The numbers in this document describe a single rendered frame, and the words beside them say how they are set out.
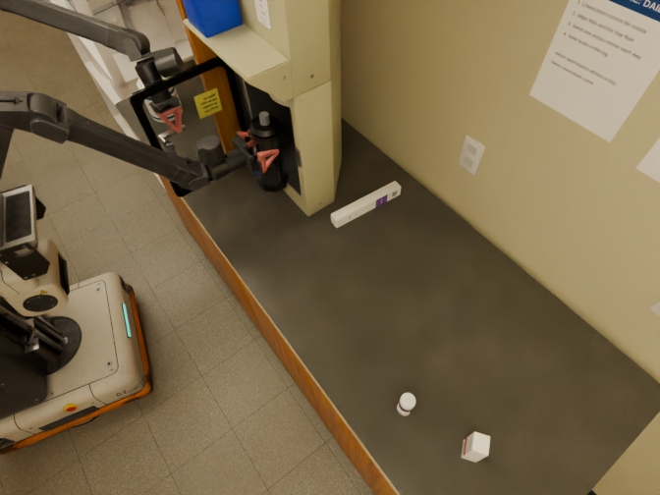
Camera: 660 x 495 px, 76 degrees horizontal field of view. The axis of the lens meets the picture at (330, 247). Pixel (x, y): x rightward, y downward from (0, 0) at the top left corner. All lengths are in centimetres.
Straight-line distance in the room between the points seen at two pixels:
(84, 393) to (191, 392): 45
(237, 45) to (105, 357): 150
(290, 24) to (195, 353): 172
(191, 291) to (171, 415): 66
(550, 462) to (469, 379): 25
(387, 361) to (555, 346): 46
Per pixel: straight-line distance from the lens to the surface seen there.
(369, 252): 134
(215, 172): 126
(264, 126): 127
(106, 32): 140
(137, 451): 228
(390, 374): 118
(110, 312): 225
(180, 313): 244
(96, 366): 216
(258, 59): 106
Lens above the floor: 206
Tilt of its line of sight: 56 degrees down
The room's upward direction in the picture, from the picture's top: 3 degrees counter-clockwise
